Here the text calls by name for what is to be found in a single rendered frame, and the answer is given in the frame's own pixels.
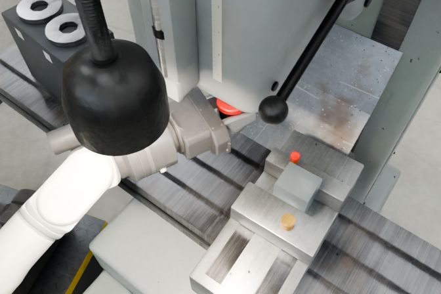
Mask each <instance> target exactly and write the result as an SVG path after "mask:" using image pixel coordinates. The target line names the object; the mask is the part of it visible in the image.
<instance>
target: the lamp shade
mask: <svg viewBox="0 0 441 294"><path fill-rule="evenodd" d="M111 41H112V46H113V48H114V55H113V56H112V57H111V58H109V59H107V60H95V59H94V58H93V57H92V54H91V50H90V48H89V44H88V45H85V46H84V47H82V48H80V49H79V50H77V51H76V52H74V53H73V54H72V55H71V57H69V59H68V60H67V62H66V64H65V66H64V69H63V72H62V99H61V101H62V109H63V111H64V113H65V115H66V117H67V119H68V122H69V124H70V126H71V128H72V131H73V133H74V135H75V137H76V139H77V140H78V141H79V143H80V144H81V145H82V146H84V147H85V148H86V149H88V150H90V151H92V152H94V153H96V154H100V155H103V156H126V155H129V154H133V153H136V152H139V151H141V150H143V149H145V148H147V147H149V146H150V145H152V144H153V143H154V142H155V141H156V140H157V139H158V138H159V137H160V136H161V135H162V134H163V133H164V131H165V130H166V128H167V125H168V122H169V118H170V109H169V100H168V96H167V87H166V82H165V79H164V76H163V75H162V73H161V72H160V70H159V69H158V67H157V66H156V64H155V63H154V61H153V60H152V58H151V57H150V55H149V54H148V52H147V51H146V50H145V49H144V48H143V47H141V46H140V45H138V44H136V43H134V42H132V41H128V40H124V39H111Z"/></svg>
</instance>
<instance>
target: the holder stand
mask: <svg viewBox="0 0 441 294"><path fill-rule="evenodd" d="M1 15H2V17H3V19H4V21H5V23H6V25H7V27H8V29H9V31H10V33H11V35H12V37H13V39H14V41H15V43H16V45H17V47H18V49H19V51H20V53H21V55H22V57H23V59H24V61H25V63H26V65H27V67H28V69H29V71H30V73H31V75H32V76H33V77H34V78H36V80H38V82H40V83H41V84H42V85H43V86H44V87H46V88H47V89H48V90H49V91H50V92H51V93H52V94H53V95H55V96H56V97H57V98H58V99H60V100H61V99H62V72H63V69H64V66H65V64H66V62H67V60H68V59H69V57H71V55H72V54H73V53H74V52H76V51H77V50H79V49H80V48H82V47H84V46H85V45H88V44H89V43H88V42H87V37H86V36H85V32H84V29H83V26H82V23H81V20H80V17H79V13H78V10H77V7H76V6H75V5H74V4H72V3H71V2H69V1H68V0H22V1H21V2H20V3H19V4H17V5H15V6H13V7H11V8H9V9H7V10H5V11H3V12H2V13H1Z"/></svg>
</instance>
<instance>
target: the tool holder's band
mask: <svg viewBox="0 0 441 294"><path fill-rule="evenodd" d="M217 108H218V109H219V110H220V111H221V112H222V113H224V114H227V115H236V114H240V113H241V112H242V111H239V110H237V109H236V108H234V107H232V106H231V105H229V104H227V103H225V102H223V101H222V100H220V99H218V98H217Z"/></svg>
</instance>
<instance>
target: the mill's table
mask: <svg viewBox="0 0 441 294"><path fill-rule="evenodd" d="M0 100H2V101H3V102H4V103H5V104H7V105H8V106H10V107H11V108H12V109H13V110H15V111H17V112H18V113H19V114H20V115H22V116H24V117H25V118H26V119H27V120H29V121H30V122H32V123H33V124H34V125H36V126H37V127H39V128H40V129H41V130H42V131H44V132H45V133H48V132H49V131H52V130H55V129H57V128H60V127H63V126H65V125H68V124H69V122H68V119H67V117H66V115H65V113H64V111H63V109H62V101H61V100H60V99H58V98H57V97H56V96H55V95H53V94H52V93H51V92H50V91H49V90H48V89H47V88H46V87H44V86H43V85H42V84H41V83H40V82H38V80H36V78H34V77H33V76H32V75H31V73H30V71H29V69H28V67H27V65H26V63H25V61H24V59H23V57H22V55H21V53H20V51H19V49H18V47H17V48H14V47H12V46H10V47H9V48H7V49H5V50H4V51H2V52H0ZM229 136H230V140H231V142H230V143H231V152H230V153H228V154H227V153H226V152H223V153H221V154H219V155H215V154H213V153H211V151H207V152H205V153H203V154H200V155H198V156H196V157H193V158H192V159H186V158H185V156H184V154H183V153H181V154H180V153H177V156H178V163H177V164H175V165H172V166H170V167H168V168H166V171H165V172H163V173H161V172H160V171H159V172H157V173H154V174H153V175H150V176H148V177H146V178H143V179H141V180H139V181H134V180H131V179H130V178H129V177H126V178H124V179H122V178H121V181H120V183H119V184H118V186H119V187H120V188H122V189H123V190H124V191H126V192H127V193H128V194H130V195H132V197H134V198H135V199H137V200H138V201H139V202H141V203H142V204H144V205H145V206H147V208H149V209H151V210H152V211H153V212H154V213H156V214H157V215H159V216H160V217H161V218H163V219H164V220H165V221H167V222H168V223H169V224H171V225H172V226H174V227H175V228H176V229H178V230H179V231H181V232H182V233H183V234H185V235H186V236H188V237H189V238H190V239H191V240H193V241H194V242H196V243H197V244H198V245H200V246H201V247H202V248H204V249H205V250H206V251H207V250H208V249H209V247H210V246H211V244H212V243H213V242H214V240H215V239H216V237H217V236H218V235H219V233H220V232H221V230H222V229H223V228H224V226H225V225H226V223H227V222H228V221H229V219H230V212H231V206H232V205H233V203H234V202H235V201H236V199H237V198H238V196H239V195H240V194H241V192H242V191H243V189H244V188H245V187H246V186H247V184H248V183H249V182H252V183H253V184H255V183H256V182H257V180H258V179H259V177H260V176H261V175H262V173H263V172H264V165H265V161H266V158H267V157H268V155H269V154H270V152H271V150H269V149H268V148H265V147H264V146H262V145H261V144H259V143H258V142H255V141H254V140H252V139H250V138H249V137H247V136H245V135H243V134H242V133H236V134H230V135H229ZM295 294H441V250H440V249H439V248H437V247H435V246H433V245H432V244H430V243H429V242H427V241H425V240H423V239H421V238H420V237H418V236H416V235H415V234H413V233H411V232H410V231H408V230H406V229H405V228H402V227H401V226H399V225H397V224H396V223H394V222H392V221H391V220H389V219H387V218H386V217H384V216H382V215H380V214H378V213H377V212H375V211H374V210H372V209H370V208H369V207H367V206H365V205H363V204H362V203H360V202H359V201H356V200H355V199H353V198H351V197H350V196H349V197H348V199H347V200H346V202H345V204H344V205H343V208H342V209H341V211H340V213H339V215H338V217H337V218H336V220H335V222H334V223H333V226H332V227H331V230H330V231H329V233H328V235H327V236H326V238H325V240H324V242H323V244H322V246H321V248H320V249H319V251H318V253H317V254H316V256H315V258H314V260H313V261H312V264H311V265H310V267H309V269H308V271H307V273H306V274H305V276H304V278H303V280H302V282H301V284H300V285H299V287H298V289H297V290H296V292H295Z"/></svg>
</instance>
